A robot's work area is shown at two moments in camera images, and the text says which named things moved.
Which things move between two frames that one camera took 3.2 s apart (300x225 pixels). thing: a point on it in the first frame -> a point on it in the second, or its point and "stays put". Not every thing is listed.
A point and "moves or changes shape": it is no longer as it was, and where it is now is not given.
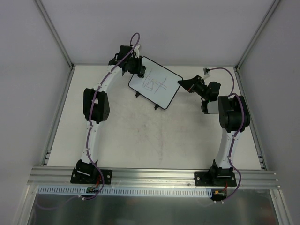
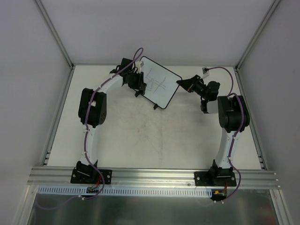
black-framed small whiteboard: [158, 86] stays put
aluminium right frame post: [273, 6] stays put
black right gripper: [192, 84] stays put
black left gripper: [136, 65] -> [141, 82]
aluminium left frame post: [42, 11] stays put
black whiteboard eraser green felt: [141, 75] moves or changes shape
